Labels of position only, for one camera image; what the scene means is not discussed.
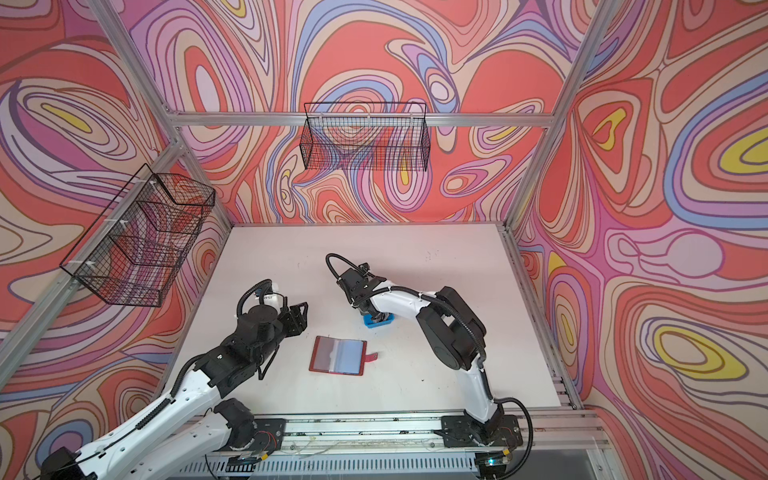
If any blue plastic card tray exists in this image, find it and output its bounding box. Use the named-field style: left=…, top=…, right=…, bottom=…
left=363, top=313, right=394, bottom=329

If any red leather card holder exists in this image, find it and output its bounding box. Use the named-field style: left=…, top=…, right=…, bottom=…
left=309, top=336, right=379, bottom=376

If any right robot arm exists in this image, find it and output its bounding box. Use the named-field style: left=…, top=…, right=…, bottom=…
left=325, top=253, right=534, bottom=450

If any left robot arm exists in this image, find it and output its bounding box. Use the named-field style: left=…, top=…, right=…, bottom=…
left=38, top=279, right=309, bottom=479

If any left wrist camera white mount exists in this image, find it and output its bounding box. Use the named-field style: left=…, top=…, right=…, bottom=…
left=259, top=293, right=283, bottom=308

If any black wire basket back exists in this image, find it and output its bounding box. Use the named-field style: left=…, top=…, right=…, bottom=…
left=299, top=101, right=431, bottom=172

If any black wire basket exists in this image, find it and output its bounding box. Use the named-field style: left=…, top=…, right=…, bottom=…
left=299, top=101, right=431, bottom=172
left=59, top=164, right=216, bottom=307

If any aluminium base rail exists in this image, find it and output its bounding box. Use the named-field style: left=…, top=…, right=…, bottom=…
left=119, top=410, right=607, bottom=480

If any black wire basket left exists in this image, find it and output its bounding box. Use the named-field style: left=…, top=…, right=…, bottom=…
left=59, top=164, right=216, bottom=307

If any aluminium cage frame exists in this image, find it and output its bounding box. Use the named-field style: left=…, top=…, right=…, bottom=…
left=1, top=1, right=624, bottom=387

